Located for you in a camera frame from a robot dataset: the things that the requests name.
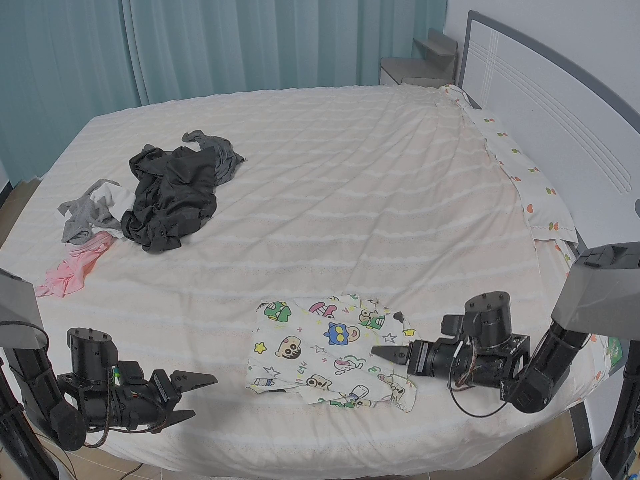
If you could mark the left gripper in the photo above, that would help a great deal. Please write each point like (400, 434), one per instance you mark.
(150, 403)

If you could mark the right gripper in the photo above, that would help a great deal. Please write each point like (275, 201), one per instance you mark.
(432, 359)

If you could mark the white printed pyjama top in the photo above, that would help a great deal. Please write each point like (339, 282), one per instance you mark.
(325, 358)

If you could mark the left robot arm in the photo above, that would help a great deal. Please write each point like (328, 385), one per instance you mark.
(30, 393)

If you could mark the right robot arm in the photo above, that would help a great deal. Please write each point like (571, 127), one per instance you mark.
(595, 293)

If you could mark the pink garment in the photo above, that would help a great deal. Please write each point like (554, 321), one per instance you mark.
(70, 273)

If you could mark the pale wooden chair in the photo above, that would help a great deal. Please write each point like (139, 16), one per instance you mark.
(575, 470)

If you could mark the bed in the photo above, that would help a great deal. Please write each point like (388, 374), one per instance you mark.
(350, 193)

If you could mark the black garment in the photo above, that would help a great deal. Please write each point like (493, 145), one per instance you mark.
(175, 203)

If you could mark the white printed pillow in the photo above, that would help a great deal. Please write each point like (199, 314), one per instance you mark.
(530, 178)

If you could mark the white garment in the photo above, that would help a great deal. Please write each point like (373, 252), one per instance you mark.
(120, 198)

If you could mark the dark grey garment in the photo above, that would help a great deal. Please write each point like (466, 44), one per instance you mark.
(227, 155)

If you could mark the grey bedside table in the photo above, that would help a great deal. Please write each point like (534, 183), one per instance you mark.
(420, 63)

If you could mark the blue-green curtain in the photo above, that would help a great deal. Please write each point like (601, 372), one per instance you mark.
(250, 33)

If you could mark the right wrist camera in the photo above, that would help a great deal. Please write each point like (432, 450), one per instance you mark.
(451, 327)

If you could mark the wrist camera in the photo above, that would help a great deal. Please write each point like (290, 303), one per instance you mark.
(451, 327)
(127, 373)

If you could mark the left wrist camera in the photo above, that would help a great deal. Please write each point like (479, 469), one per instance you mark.
(127, 373)

